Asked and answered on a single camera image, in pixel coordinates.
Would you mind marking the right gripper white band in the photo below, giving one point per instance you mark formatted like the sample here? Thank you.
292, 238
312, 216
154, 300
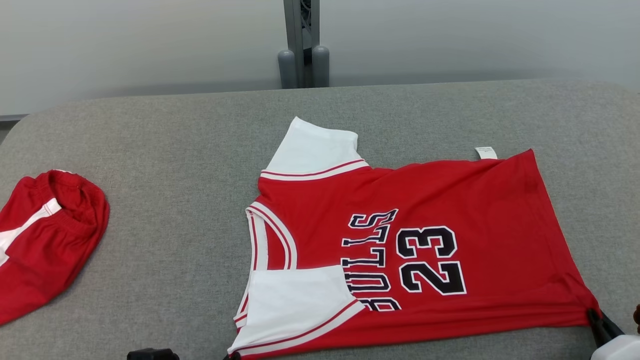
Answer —
620, 350

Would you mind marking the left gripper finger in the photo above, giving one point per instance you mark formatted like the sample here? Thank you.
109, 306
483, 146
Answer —
232, 357

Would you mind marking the red Bulls 23 basketball jersey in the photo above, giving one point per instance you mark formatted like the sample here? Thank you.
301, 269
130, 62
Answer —
475, 200

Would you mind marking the red basketball shorts white stripe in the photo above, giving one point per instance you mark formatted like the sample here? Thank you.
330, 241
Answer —
50, 250

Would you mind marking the grey fabric sofa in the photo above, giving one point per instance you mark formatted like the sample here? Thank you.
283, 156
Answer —
175, 150

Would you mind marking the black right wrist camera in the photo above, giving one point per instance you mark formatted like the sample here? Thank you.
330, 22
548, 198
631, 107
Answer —
637, 317

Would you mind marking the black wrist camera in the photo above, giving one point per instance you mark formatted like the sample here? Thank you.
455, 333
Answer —
152, 355
637, 317

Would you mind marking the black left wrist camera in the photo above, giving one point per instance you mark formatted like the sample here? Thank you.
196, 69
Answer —
152, 355

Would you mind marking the grey metal frame post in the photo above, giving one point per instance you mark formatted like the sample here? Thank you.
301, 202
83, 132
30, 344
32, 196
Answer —
295, 40

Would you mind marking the grey wall baseboard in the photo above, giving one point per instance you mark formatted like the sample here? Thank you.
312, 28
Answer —
10, 118

